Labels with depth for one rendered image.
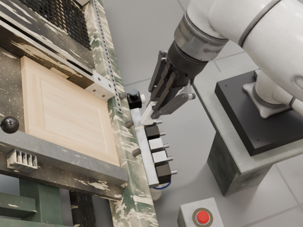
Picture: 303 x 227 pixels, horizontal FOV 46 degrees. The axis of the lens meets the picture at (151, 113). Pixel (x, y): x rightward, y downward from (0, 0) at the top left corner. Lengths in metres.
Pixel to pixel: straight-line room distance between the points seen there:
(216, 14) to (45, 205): 0.71
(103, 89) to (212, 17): 0.88
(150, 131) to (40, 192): 0.63
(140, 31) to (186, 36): 2.36
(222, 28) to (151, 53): 2.24
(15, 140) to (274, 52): 0.66
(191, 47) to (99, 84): 0.79
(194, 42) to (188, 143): 1.78
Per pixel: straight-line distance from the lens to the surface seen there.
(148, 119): 0.79
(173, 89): 0.71
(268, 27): 0.53
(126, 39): 2.90
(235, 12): 0.55
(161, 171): 1.43
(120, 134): 1.35
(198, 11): 0.58
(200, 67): 0.65
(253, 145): 1.48
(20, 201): 1.01
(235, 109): 1.54
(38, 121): 1.08
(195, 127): 2.43
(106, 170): 1.19
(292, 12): 0.54
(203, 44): 0.61
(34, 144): 0.99
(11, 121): 0.80
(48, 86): 1.21
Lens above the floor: 2.08
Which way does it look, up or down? 58 degrees down
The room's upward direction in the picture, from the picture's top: straight up
